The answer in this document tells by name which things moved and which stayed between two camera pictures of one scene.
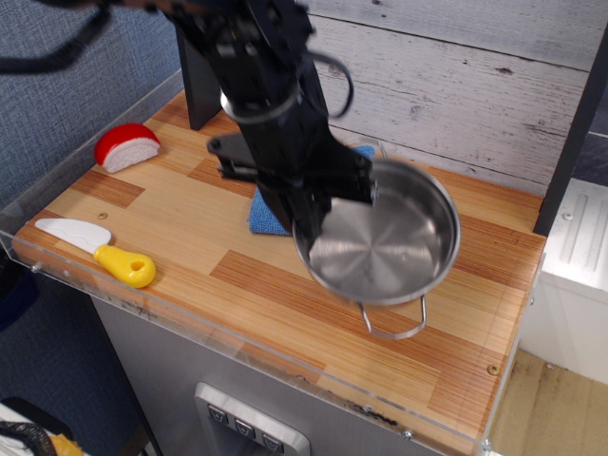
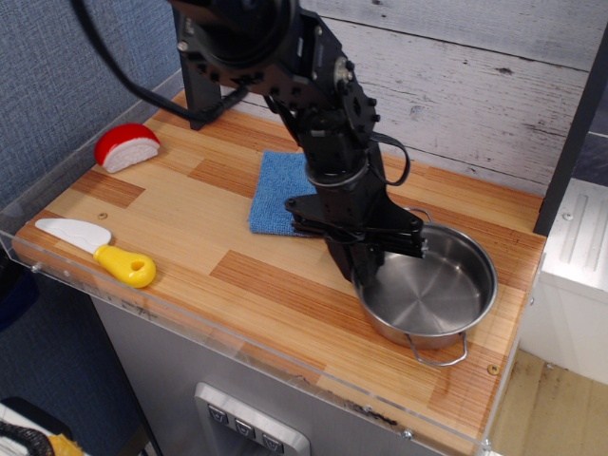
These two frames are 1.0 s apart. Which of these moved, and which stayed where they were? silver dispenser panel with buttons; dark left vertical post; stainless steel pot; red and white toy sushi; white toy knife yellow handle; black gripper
Moved: stainless steel pot; black gripper
Stayed: white toy knife yellow handle; silver dispenser panel with buttons; dark left vertical post; red and white toy sushi
